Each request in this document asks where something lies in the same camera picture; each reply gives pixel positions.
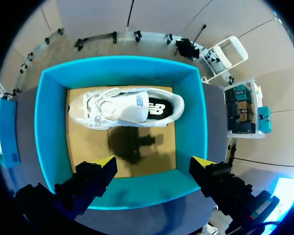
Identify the small teal box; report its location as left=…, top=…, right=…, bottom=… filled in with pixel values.
left=0, top=97, right=22, bottom=169

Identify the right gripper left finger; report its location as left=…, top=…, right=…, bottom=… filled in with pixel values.
left=54, top=155, right=118, bottom=219

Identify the white sneaker shoe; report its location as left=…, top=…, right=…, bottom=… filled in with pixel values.
left=68, top=87, right=185, bottom=131

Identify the blue and black insole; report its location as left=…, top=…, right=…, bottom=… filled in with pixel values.
left=147, top=97, right=173, bottom=122

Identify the teal shoebox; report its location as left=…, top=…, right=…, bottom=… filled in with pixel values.
left=34, top=55, right=208, bottom=211

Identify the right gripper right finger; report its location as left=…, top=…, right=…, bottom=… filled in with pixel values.
left=189, top=156, right=253, bottom=216

